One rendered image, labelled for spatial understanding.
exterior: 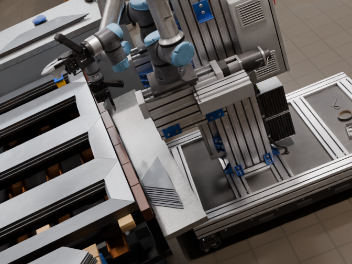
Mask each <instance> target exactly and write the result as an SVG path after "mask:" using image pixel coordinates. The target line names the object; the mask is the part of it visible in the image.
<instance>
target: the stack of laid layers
mask: <svg viewBox="0 0 352 264"><path fill-rule="evenodd" d="M56 86H57V85H56V84H55V82H54V79H53V80H51V81H49V82H46V83H44V84H42V85H40V86H38V87H36V88H34V89H31V90H29V91H27V92H25V93H23V94H21V95H19V96H16V97H14V98H12V99H9V100H7V101H5V102H3V103H1V104H0V112H2V111H5V110H7V109H9V108H11V107H13V106H15V105H17V104H20V103H22V102H24V101H26V100H28V99H30V98H32V97H35V96H37V95H39V94H41V93H43V92H45V91H47V90H50V89H52V88H54V87H56ZM74 104H76V105H77V107H78V110H79V113H80V116H82V114H81V111H80V108H79V105H78V102H77V100H76V97H75V95H74V96H72V97H70V98H68V99H66V100H64V101H62V102H59V103H57V104H55V105H52V106H50V107H48V108H46V109H44V110H42V111H40V112H38V113H35V114H33V115H31V116H29V117H27V118H25V119H23V120H20V121H18V122H16V123H14V124H12V125H10V126H8V127H6V128H3V129H1V130H0V139H2V138H4V137H6V136H8V135H11V134H13V133H15V132H17V131H19V130H21V129H23V128H25V127H28V126H30V125H32V124H34V123H36V122H38V121H40V120H42V119H45V118H47V117H49V116H51V115H53V114H55V113H57V112H60V111H62V110H64V109H66V108H68V107H70V106H72V105H74ZM101 118H102V117H101ZM102 121H103V120H102ZM103 124H104V122H103ZM104 126H105V125H104ZM105 129H106V127H105ZM106 131H107V130H106ZM107 134H108V133H107ZM108 136H109V134H108ZM109 139H110V137H109ZM88 141H89V143H90V145H91V148H92V151H93V155H94V158H96V154H95V151H94V149H93V146H92V143H91V140H90V137H89V134H88V132H85V133H83V134H81V135H79V136H77V137H75V138H73V139H70V140H68V141H66V142H64V143H62V144H60V145H58V146H56V147H54V148H51V149H49V150H47V151H45V152H43V153H41V154H39V155H37V156H35V157H33V158H30V159H28V160H26V161H24V162H22V163H20V164H18V165H16V166H14V167H12V168H9V169H7V170H5V171H3V172H1V173H0V183H2V182H4V181H6V180H8V179H10V178H12V177H14V176H16V175H18V174H21V173H23V172H25V171H27V170H29V169H31V168H33V167H35V166H37V165H39V164H42V163H44V162H46V161H48V160H50V159H52V158H54V157H56V156H58V155H61V154H63V153H65V152H67V151H69V150H71V149H73V148H75V147H77V146H79V145H81V144H84V143H86V142H88ZM110 141H111V139H110ZM111 143H112V142H111ZM112 146H113V144H112ZM113 148H114V146H113ZM114 151H115V149H114ZM115 153H116V151H115ZM116 156H117V154H116ZM117 159H118V156H117ZM118 161H119V159H118ZM119 164H120V161H119ZM120 166H121V164H120ZM121 168H122V166H121ZM122 171H123V169H122ZM123 173H124V171H123ZM124 176H125V174H124ZM125 178H126V176H125ZM126 181H127V179H126ZM127 183H128V181H127ZM128 185H129V183H128ZM129 188H130V186H129ZM103 190H106V193H107V196H108V199H111V197H110V195H109V192H108V189H107V186H106V183H105V180H104V179H102V180H100V181H98V182H96V183H94V184H92V185H90V186H88V187H86V188H83V189H81V190H79V191H77V192H75V193H73V194H71V195H69V196H67V197H65V198H63V199H61V200H59V201H57V202H54V203H52V204H50V205H48V206H46V207H44V208H42V209H40V210H38V211H36V212H34V213H32V214H30V215H28V216H25V217H23V218H21V219H19V220H17V221H15V222H13V223H11V224H9V225H7V226H5V227H3V228H1V229H0V240H2V239H4V238H6V237H8V236H10V235H12V234H14V233H16V232H18V231H20V230H22V229H25V228H27V227H29V226H31V225H33V224H35V223H37V222H39V221H41V220H43V219H45V218H47V217H49V216H51V215H53V214H56V213H58V212H60V211H62V210H64V209H66V208H68V207H70V206H72V205H74V204H76V203H78V202H80V201H82V200H84V199H86V198H89V197H91V196H93V195H95V194H97V193H99V192H101V191H103ZM130 190H131V188H130ZM131 193H132V191H131ZM132 195H133V193H132ZM133 198H134V195H133ZM134 200H135V198H134ZM137 210H139V208H138V205H137V203H136V200H135V202H133V203H131V204H129V205H127V206H125V207H123V208H121V209H119V210H117V211H115V212H113V213H111V214H109V215H107V216H104V217H102V218H100V219H98V220H96V221H94V222H92V223H90V224H88V225H86V226H84V227H82V228H80V229H78V230H76V231H74V232H72V233H70V234H68V235H66V236H64V237H61V238H59V239H57V240H55V241H53V242H51V243H49V244H47V245H45V246H43V247H41V248H39V249H37V250H35V251H33V252H31V253H29V254H27V255H25V256H23V257H21V258H19V259H16V260H14V261H12V262H10V263H8V264H28V263H30V262H32V261H34V260H36V259H38V258H40V257H42V256H44V255H46V254H48V253H50V252H52V251H54V250H56V249H59V248H61V247H63V246H66V245H68V244H70V243H72V242H74V241H76V240H78V239H80V238H82V237H84V236H86V235H88V234H90V233H92V232H94V231H96V230H98V229H100V228H102V227H104V226H106V225H108V224H110V223H112V222H115V221H117V220H119V219H121V218H123V217H125V216H127V215H129V214H131V213H133V212H135V211H137Z"/></svg>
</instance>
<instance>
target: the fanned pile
mask: <svg viewBox="0 0 352 264"><path fill-rule="evenodd" d="M142 183H143V185H144V188H145V190H146V192H147V195H148V196H149V198H150V200H151V202H152V204H153V205H156V206H164V207H172V208H180V209H184V208H183V205H182V202H181V200H180V198H179V197H178V195H177V193H176V191H175V189H174V187H173V185H172V183H171V181H170V179H169V177H168V175H167V173H166V171H165V169H164V167H163V166H162V164H161V162H160V160H159V158H158V156H157V157H156V159H155V161H154V162H153V163H152V165H151V166H150V168H149V169H148V171H147V172H146V174H145V175H144V177H143V178H142Z"/></svg>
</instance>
